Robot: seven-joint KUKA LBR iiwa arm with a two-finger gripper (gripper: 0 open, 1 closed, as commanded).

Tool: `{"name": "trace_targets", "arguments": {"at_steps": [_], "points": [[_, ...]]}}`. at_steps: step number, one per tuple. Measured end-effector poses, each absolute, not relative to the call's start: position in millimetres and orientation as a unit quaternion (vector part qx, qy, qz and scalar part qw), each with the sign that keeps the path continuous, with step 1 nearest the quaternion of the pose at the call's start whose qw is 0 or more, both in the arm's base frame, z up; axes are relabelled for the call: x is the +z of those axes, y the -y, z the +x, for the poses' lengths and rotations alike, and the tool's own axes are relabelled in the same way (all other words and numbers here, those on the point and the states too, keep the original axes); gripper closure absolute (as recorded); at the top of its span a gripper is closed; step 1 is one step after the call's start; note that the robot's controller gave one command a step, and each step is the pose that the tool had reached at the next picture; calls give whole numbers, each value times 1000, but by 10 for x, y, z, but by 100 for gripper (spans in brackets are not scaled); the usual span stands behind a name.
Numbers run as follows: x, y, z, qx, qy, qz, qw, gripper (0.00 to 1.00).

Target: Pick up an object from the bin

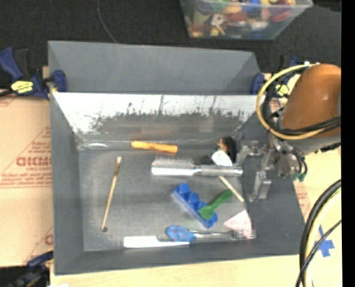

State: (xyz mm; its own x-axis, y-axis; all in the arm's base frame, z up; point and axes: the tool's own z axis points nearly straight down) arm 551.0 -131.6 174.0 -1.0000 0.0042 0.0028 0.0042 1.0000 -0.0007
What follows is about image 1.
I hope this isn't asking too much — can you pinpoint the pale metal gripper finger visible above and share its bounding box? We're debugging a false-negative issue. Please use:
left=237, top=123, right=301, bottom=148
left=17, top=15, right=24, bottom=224
left=248, top=171, right=273, bottom=203
left=236, top=140, right=268, bottom=165

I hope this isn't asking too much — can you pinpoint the black and brown toy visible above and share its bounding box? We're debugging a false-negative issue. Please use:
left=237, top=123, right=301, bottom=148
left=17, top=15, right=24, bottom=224
left=216, top=136, right=238, bottom=163

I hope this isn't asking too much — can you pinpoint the pink and white packet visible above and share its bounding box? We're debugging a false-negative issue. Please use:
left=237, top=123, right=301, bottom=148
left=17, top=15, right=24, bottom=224
left=223, top=209, right=253, bottom=239

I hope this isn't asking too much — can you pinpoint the green plastic spoon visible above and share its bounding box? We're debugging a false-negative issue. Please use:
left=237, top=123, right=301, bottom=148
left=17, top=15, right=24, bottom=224
left=199, top=189, right=233, bottom=220

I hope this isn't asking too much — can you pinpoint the blue toy building brick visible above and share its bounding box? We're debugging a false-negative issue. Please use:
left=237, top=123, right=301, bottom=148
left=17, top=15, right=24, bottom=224
left=169, top=182, right=219, bottom=230

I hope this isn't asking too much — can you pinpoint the silver metal hairbrush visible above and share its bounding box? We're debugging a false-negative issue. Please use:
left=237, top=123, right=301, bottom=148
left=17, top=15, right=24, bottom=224
left=150, top=156, right=244, bottom=178

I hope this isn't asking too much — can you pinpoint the white plastic knife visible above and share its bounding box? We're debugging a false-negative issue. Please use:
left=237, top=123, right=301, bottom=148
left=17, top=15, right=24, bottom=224
left=123, top=235, right=191, bottom=249

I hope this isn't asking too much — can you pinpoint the grey metal bin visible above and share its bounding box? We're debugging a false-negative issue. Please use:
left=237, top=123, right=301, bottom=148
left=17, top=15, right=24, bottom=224
left=47, top=40, right=307, bottom=275

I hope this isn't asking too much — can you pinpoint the thin wooden paintbrush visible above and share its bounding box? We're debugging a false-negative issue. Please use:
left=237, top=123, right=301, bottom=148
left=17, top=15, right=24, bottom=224
left=101, top=155, right=123, bottom=233

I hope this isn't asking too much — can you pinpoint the brown cardboard board, red print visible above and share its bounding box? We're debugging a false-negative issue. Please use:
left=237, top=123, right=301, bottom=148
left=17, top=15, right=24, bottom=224
left=0, top=94, right=312, bottom=269

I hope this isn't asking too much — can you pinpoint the white spatula, wooden handle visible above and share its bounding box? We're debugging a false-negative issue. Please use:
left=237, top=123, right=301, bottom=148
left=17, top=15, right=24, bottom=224
left=210, top=149, right=245, bottom=203

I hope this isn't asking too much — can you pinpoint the blue handled metal fork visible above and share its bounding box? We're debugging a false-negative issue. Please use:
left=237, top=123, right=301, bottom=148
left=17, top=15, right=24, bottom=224
left=165, top=224, right=256, bottom=243

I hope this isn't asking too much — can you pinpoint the orange handled clear utensil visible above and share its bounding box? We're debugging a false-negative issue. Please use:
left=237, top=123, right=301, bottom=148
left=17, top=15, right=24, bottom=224
left=80, top=140, right=179, bottom=155

